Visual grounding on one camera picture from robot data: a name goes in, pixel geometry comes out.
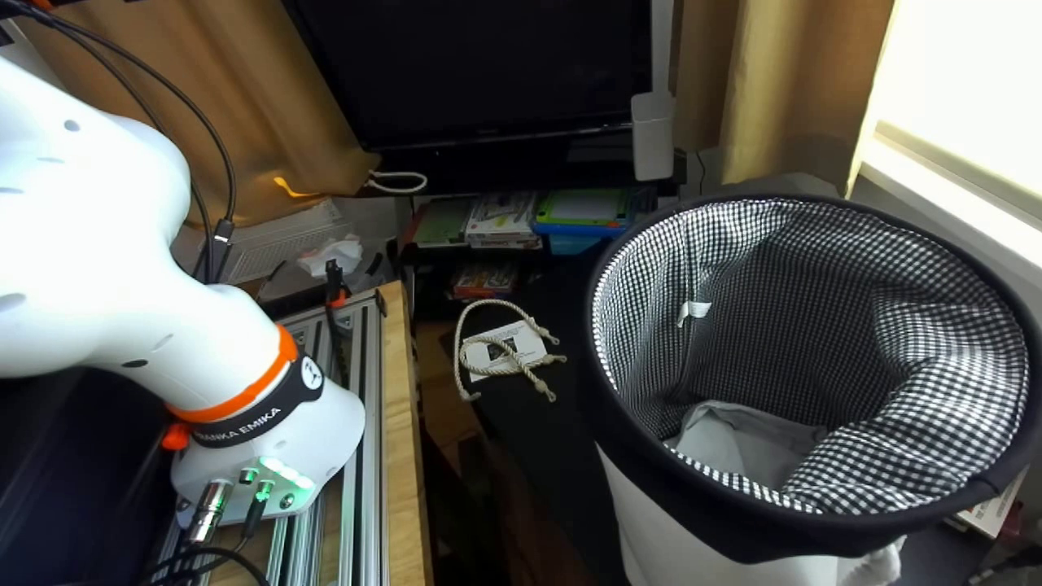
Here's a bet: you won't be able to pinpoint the black side table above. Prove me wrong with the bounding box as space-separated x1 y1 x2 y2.
408 243 654 586

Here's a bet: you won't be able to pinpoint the yellow curtain beside television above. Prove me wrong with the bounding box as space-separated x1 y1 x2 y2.
671 0 900 201

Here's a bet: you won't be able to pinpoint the small white drawstring pouch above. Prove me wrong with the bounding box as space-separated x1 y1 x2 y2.
450 297 571 406

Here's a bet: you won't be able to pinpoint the white crumpled tissue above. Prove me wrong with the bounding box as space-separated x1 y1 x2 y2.
293 230 369 282

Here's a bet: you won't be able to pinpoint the white and black laundry bag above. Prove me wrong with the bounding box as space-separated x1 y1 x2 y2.
576 191 1042 586

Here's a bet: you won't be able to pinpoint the black television stand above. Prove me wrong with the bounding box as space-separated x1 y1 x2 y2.
362 124 691 204

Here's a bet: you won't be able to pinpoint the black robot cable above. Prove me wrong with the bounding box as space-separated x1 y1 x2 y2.
0 0 243 285

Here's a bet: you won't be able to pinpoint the white printed box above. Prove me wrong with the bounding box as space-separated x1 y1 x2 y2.
461 189 543 253

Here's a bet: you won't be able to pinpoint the green and blue box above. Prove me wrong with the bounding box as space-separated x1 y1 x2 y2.
531 185 635 258

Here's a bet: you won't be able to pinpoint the aluminium frame rails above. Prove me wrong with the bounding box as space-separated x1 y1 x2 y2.
150 291 390 586

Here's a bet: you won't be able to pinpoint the pale green book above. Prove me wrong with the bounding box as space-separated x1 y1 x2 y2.
412 191 480 253

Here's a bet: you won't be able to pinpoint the white box speaker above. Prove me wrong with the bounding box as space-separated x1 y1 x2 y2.
627 89 682 185

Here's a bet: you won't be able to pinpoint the wooden board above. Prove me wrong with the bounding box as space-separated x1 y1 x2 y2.
372 277 438 586

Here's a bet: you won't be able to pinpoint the brown fabric sheet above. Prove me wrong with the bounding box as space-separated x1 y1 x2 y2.
17 0 385 234

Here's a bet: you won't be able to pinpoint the white cloth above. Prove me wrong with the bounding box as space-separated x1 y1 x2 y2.
662 396 829 496

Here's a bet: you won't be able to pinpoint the black television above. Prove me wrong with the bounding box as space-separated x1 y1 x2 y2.
284 0 657 156

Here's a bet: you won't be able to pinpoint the white looped cable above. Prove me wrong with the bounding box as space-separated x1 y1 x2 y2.
366 166 434 200

